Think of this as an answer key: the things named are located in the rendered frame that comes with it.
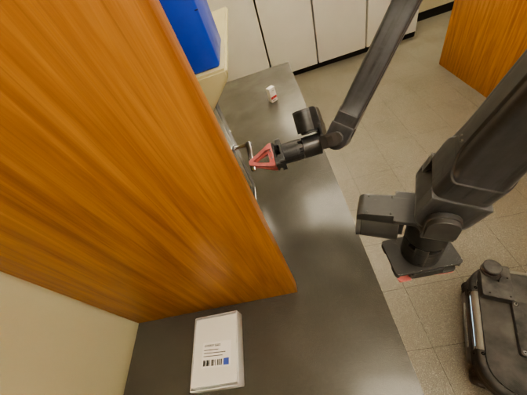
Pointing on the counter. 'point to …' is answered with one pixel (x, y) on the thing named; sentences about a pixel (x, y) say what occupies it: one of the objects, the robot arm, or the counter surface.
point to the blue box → (194, 32)
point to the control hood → (214, 84)
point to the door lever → (247, 152)
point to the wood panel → (121, 167)
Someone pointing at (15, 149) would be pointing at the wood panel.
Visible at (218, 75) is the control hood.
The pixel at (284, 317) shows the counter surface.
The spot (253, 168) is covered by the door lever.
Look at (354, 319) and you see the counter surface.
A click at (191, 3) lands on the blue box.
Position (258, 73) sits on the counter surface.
